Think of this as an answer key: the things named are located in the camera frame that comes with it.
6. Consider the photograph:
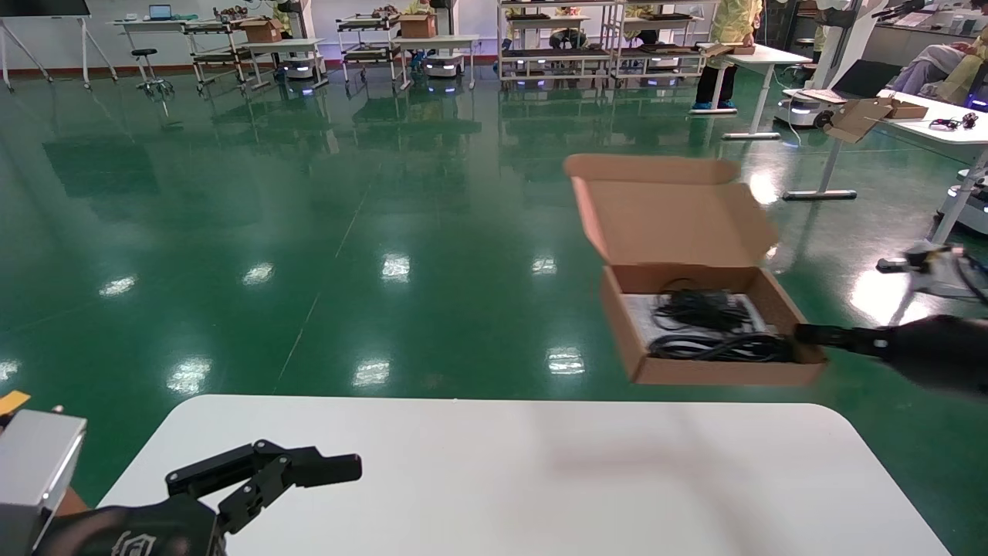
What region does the tall white wheeled robot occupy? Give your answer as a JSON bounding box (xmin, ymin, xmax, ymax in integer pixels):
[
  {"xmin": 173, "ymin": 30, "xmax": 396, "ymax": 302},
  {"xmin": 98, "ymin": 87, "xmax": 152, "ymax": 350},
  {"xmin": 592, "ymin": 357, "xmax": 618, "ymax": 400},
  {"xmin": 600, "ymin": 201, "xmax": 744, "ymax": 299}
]
[{"xmin": 774, "ymin": 0, "xmax": 881, "ymax": 129}]

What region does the metal shelf cart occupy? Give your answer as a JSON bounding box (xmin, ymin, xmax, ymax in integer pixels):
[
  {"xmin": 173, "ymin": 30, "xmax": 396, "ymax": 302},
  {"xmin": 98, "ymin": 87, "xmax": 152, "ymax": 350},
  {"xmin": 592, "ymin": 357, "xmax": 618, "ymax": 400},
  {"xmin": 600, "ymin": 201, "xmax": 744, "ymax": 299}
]
[
  {"xmin": 336, "ymin": 12, "xmax": 411, "ymax": 92},
  {"xmin": 184, "ymin": 19, "xmax": 259, "ymax": 95}
]

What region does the brown cardboard storage box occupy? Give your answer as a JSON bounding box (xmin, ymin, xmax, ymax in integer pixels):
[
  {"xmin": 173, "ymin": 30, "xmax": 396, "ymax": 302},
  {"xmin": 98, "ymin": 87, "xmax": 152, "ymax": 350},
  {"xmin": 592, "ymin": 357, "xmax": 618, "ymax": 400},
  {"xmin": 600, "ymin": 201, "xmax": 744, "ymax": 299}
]
[{"xmin": 563, "ymin": 153, "xmax": 827, "ymax": 388}]

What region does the white metal shelf rack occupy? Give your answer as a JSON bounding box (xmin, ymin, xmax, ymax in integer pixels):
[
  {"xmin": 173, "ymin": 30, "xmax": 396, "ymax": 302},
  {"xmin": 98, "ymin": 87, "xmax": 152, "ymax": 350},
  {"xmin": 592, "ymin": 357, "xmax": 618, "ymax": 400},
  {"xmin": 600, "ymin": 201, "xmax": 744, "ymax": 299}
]
[
  {"xmin": 496, "ymin": 0, "xmax": 626, "ymax": 87},
  {"xmin": 614, "ymin": 0, "xmax": 743, "ymax": 84}
]

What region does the seated person in grey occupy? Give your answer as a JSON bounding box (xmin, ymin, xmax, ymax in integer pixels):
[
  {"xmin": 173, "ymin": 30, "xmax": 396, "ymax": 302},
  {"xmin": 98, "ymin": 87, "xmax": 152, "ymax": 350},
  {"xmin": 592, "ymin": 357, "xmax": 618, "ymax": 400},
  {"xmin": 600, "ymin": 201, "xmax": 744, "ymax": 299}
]
[{"xmin": 888, "ymin": 35, "xmax": 988, "ymax": 107}]

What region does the large white table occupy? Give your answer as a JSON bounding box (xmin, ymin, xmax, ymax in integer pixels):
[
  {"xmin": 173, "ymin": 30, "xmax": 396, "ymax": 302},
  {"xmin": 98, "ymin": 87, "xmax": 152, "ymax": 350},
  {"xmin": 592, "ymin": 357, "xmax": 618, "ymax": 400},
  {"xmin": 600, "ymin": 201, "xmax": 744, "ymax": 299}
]
[{"xmin": 783, "ymin": 90, "xmax": 988, "ymax": 273}]

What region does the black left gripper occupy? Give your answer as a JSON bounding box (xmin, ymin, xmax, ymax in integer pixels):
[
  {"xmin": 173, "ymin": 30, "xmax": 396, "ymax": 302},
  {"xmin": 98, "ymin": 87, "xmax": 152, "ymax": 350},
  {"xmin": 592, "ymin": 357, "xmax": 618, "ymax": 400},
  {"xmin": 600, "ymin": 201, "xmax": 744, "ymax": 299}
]
[{"xmin": 35, "ymin": 440, "xmax": 363, "ymax": 556}]

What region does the white robot with column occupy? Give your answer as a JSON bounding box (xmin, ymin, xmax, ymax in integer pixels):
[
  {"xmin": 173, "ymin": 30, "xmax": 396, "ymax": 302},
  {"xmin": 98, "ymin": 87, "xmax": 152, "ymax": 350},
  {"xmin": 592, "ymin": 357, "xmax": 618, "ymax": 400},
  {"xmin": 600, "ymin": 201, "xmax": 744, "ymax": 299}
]
[{"xmin": 423, "ymin": 0, "xmax": 465, "ymax": 80}]

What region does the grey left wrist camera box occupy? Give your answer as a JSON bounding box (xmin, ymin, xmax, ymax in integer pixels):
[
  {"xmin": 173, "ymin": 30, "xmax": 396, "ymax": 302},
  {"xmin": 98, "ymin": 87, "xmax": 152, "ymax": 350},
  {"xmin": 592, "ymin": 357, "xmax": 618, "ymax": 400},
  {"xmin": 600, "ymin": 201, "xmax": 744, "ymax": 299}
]
[{"xmin": 0, "ymin": 409, "xmax": 88, "ymax": 556}]

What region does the white printed paper manual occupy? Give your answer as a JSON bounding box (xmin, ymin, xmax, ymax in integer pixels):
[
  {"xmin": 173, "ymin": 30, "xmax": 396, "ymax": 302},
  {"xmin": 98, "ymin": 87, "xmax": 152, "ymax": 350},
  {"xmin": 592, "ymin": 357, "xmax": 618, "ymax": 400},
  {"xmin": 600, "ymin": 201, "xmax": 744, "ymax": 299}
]
[{"xmin": 623, "ymin": 292, "xmax": 777, "ymax": 361}]

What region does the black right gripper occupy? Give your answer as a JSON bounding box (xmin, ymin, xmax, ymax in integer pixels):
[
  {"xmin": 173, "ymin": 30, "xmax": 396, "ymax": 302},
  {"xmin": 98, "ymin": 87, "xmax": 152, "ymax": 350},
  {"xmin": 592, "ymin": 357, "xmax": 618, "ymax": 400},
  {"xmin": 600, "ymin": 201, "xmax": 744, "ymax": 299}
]
[{"xmin": 795, "ymin": 315, "xmax": 988, "ymax": 398}]

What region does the seated person behind rack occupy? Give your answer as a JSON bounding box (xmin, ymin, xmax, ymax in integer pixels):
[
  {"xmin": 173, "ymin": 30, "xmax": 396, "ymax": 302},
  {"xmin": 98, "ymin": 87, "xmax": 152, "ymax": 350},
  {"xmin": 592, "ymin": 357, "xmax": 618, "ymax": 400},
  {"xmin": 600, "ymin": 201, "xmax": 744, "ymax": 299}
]
[{"xmin": 550, "ymin": 8, "xmax": 590, "ymax": 50}]

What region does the white table with T-legs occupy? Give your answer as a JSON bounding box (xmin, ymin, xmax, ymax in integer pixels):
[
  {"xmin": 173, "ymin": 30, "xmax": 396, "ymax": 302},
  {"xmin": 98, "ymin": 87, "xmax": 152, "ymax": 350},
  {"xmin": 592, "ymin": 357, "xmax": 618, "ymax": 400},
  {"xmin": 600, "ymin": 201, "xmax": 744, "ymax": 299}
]
[{"xmin": 689, "ymin": 42, "xmax": 813, "ymax": 141}]

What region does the black round stool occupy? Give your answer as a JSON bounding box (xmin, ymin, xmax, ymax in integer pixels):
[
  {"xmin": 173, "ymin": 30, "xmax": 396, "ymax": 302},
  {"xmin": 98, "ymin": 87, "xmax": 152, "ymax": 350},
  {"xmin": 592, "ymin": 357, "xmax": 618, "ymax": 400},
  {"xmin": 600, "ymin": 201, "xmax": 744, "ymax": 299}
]
[{"xmin": 130, "ymin": 49, "xmax": 175, "ymax": 98}]

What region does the white table with laptop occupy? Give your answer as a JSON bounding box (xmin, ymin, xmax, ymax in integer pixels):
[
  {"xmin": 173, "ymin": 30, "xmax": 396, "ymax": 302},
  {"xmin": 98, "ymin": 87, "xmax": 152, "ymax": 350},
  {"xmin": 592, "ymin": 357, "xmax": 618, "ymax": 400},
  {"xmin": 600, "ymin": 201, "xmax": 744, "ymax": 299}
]
[{"xmin": 112, "ymin": 19, "xmax": 198, "ymax": 59}]

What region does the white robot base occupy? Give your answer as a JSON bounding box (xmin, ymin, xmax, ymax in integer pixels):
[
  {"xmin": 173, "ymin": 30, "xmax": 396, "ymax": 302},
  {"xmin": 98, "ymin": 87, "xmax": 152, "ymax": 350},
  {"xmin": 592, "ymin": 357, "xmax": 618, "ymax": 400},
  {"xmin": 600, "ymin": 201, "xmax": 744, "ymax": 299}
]
[{"xmin": 936, "ymin": 168, "xmax": 988, "ymax": 236}]

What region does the black board on stand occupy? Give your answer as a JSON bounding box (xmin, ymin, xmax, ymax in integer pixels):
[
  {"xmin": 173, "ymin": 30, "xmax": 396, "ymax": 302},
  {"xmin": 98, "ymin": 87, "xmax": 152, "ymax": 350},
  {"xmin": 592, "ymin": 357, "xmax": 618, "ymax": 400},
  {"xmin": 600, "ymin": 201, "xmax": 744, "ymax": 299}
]
[{"xmin": 0, "ymin": 0, "xmax": 119, "ymax": 92}]

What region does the person in yellow coat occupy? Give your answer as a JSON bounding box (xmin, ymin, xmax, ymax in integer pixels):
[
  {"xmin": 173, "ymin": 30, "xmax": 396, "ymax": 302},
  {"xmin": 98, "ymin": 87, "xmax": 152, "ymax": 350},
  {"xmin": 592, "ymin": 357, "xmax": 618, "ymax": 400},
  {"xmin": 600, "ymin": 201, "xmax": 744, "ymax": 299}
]
[
  {"xmin": 692, "ymin": 0, "xmax": 765, "ymax": 114},
  {"xmin": 262, "ymin": 0, "xmax": 296, "ymax": 39}
]

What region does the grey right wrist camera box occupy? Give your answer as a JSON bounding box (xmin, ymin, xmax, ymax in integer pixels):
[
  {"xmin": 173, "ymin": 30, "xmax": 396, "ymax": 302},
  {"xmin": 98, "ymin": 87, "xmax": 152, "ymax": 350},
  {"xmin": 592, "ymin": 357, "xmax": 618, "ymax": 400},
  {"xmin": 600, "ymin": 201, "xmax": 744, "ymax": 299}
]
[{"xmin": 876, "ymin": 242, "xmax": 988, "ymax": 303}]

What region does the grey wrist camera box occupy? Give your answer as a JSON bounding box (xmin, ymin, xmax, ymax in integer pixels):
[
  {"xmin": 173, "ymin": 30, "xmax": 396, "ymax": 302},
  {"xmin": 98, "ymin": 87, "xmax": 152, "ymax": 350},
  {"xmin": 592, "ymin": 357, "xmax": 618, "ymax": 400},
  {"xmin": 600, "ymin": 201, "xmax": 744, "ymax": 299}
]
[
  {"xmin": 876, "ymin": 242, "xmax": 988, "ymax": 303},
  {"xmin": 0, "ymin": 409, "xmax": 88, "ymax": 556}
]

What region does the grey counter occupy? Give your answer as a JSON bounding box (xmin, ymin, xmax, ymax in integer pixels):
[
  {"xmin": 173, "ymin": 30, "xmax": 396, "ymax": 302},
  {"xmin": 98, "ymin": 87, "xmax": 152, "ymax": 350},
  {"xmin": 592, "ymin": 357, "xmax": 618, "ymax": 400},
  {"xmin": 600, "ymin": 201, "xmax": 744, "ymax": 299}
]
[{"xmin": 880, "ymin": 0, "xmax": 988, "ymax": 47}]

